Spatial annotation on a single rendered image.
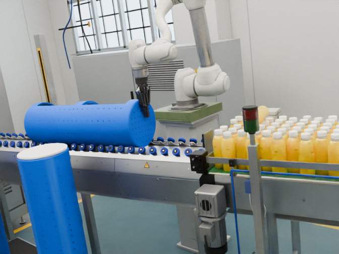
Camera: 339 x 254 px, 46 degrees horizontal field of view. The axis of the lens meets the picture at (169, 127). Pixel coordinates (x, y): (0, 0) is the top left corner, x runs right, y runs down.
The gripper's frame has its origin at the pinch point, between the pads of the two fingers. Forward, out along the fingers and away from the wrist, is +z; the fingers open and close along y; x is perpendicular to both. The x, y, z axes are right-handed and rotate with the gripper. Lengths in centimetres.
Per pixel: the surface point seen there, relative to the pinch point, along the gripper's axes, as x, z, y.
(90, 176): 40, 38, -14
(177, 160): -25.3, 23.9, -13.7
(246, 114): -77, -7, -41
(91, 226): 64, 85, 3
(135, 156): 2.5, 23.6, -13.5
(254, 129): -79, -1, -40
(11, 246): 131, 101, -18
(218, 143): -52, 13, -17
